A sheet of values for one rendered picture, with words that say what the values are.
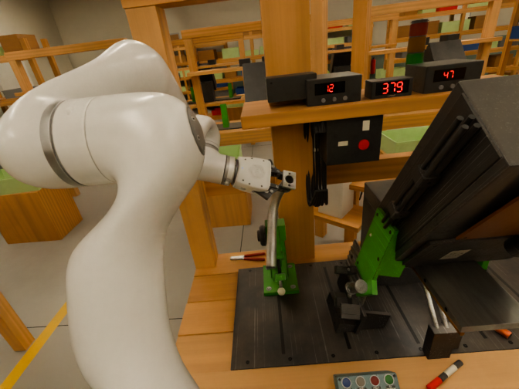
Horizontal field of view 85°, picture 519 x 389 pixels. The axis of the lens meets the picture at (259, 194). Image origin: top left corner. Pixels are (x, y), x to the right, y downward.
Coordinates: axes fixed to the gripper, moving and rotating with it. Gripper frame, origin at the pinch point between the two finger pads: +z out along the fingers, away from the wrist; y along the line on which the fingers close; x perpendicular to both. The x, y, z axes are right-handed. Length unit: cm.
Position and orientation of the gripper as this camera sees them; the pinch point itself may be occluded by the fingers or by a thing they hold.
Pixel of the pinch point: (284, 182)
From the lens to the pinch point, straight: 84.2
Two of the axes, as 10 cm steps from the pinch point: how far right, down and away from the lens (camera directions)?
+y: 0.7, -9.0, 4.4
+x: -2.8, 4.0, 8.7
